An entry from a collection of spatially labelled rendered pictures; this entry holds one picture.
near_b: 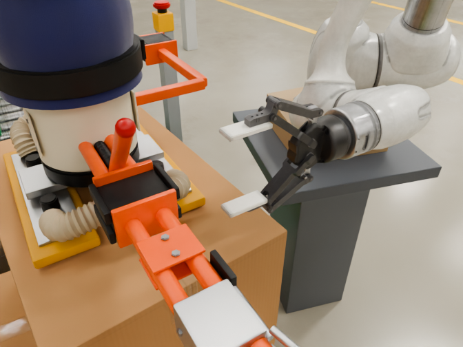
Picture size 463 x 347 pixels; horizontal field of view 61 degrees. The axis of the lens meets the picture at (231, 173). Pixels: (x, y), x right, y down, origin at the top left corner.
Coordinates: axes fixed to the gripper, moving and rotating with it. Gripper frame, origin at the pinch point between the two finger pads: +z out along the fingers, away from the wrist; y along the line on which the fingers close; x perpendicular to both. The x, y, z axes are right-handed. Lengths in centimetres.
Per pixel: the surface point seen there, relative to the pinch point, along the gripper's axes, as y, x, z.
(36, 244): 10.6, 12.5, 27.5
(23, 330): 53, 34, 39
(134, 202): -3.2, -2.5, 15.2
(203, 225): 13.3, 5.1, 2.5
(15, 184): 10.6, 30.4, 27.9
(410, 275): 108, 18, -105
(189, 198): 10.8, 10.1, 2.4
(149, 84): 109, 278, -86
